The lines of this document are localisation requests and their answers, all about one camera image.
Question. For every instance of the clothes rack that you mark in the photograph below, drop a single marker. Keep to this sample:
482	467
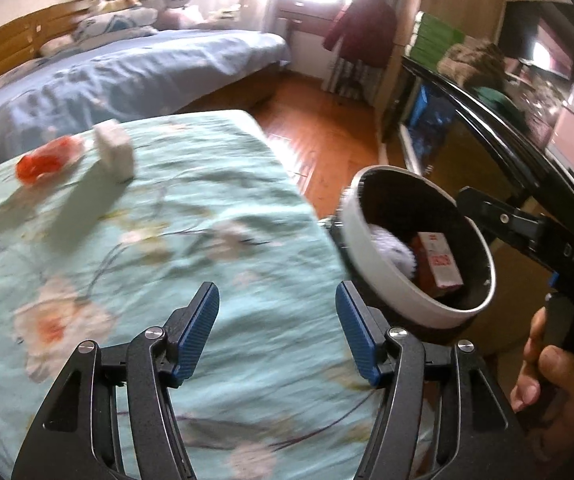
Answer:
347	77

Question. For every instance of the grey crib rail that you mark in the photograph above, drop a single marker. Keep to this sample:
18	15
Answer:
217	2

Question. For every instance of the plush toys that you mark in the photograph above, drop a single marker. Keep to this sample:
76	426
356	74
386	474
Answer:
114	2

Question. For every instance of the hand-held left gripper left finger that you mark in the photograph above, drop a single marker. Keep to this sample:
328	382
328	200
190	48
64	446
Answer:
199	330

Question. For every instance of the white rimmed black waste bin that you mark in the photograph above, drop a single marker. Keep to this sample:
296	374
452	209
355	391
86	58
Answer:
392	270

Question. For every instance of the flat screen television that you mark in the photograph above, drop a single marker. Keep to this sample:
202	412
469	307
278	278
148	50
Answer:
542	35

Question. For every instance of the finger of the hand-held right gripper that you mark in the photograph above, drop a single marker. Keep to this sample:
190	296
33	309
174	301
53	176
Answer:
502	220

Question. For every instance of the white foam fruit net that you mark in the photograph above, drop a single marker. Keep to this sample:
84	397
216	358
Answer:
392	250

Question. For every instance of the wooden headboard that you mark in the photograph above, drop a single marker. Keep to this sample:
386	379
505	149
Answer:
12	40

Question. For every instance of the green hat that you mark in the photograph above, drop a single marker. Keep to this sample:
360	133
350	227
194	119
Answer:
499	102

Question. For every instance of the person's right hand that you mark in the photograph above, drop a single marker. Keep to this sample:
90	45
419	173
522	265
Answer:
552	375

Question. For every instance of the red white small box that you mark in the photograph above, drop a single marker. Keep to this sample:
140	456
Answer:
437	265

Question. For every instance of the bed with blue duvet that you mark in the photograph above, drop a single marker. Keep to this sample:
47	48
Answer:
142	75

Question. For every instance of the dark red coat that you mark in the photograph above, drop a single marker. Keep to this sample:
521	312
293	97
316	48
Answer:
362	30

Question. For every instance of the teal floral cloth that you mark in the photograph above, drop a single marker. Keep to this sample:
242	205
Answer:
192	220

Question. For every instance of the grey window desk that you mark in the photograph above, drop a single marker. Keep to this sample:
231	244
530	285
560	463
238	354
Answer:
307	10

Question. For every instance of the white pale green box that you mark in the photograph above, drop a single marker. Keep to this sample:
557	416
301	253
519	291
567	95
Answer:
102	175

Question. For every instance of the brown fuzzy cloth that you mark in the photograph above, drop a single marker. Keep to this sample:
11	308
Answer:
472	62

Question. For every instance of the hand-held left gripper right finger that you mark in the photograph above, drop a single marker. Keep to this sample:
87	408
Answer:
357	332

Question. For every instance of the blue box in cabinet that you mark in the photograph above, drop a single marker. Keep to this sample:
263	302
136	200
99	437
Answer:
429	120

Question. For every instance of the white pillow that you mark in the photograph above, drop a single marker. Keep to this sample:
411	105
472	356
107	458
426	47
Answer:
57	47

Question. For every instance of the black television cabinet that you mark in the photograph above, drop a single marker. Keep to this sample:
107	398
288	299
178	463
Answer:
467	130

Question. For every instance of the red white plastic wrapper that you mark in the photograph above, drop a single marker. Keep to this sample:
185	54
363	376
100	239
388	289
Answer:
49	160

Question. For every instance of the blue patterned pillow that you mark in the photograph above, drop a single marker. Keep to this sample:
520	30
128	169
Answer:
117	22

